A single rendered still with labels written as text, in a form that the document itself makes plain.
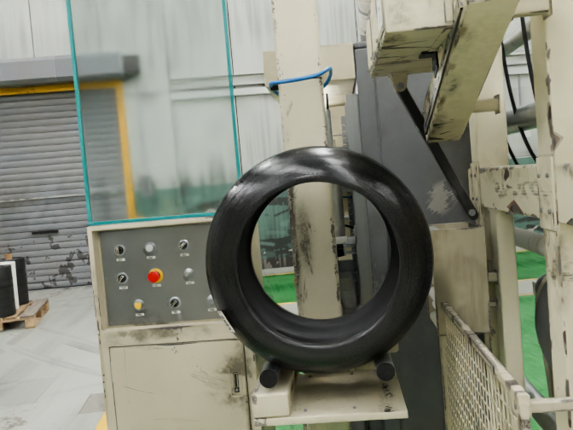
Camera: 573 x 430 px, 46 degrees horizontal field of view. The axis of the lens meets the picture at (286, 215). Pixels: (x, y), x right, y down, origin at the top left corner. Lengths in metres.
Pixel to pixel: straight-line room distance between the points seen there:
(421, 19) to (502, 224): 0.77
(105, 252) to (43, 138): 8.62
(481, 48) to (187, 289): 1.40
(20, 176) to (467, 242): 9.65
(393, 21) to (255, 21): 9.61
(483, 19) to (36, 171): 10.03
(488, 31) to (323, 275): 0.90
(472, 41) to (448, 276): 0.76
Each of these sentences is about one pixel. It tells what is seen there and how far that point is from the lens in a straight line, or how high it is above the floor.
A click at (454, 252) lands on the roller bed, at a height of 1.13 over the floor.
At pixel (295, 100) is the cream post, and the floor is 1.60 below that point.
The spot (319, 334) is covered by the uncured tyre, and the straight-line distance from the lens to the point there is 1.89.
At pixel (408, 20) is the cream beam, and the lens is 1.37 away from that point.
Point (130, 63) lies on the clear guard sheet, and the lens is 2.43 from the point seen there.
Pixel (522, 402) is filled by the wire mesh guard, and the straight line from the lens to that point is 1.18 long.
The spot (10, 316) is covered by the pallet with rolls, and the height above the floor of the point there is 0.14.
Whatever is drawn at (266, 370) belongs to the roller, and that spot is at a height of 0.92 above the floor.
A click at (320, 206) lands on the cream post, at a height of 1.29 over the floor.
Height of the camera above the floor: 1.37
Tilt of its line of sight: 3 degrees down
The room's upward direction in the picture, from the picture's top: 5 degrees counter-clockwise
